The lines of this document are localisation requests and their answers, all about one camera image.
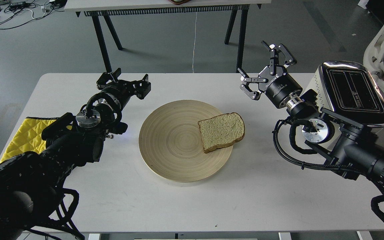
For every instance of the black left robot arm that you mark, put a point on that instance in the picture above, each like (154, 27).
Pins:
(31, 184)

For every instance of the cream chrome toaster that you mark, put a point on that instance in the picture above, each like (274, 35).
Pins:
(347, 89)

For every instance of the brown object on background table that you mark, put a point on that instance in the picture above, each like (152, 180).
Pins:
(179, 2)

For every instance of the slice of bread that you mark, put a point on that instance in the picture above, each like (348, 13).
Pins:
(221, 131)

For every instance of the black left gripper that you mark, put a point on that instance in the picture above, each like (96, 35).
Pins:
(121, 90)

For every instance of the background table black legs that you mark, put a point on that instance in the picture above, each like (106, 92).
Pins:
(107, 8)

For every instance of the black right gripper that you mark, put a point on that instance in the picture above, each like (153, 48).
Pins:
(280, 86)

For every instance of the round bamboo plate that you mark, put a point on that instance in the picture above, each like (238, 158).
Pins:
(171, 146)

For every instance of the yellow quilted cloth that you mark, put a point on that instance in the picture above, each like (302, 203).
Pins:
(28, 137)

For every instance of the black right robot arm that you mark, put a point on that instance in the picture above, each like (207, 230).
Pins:
(330, 126)

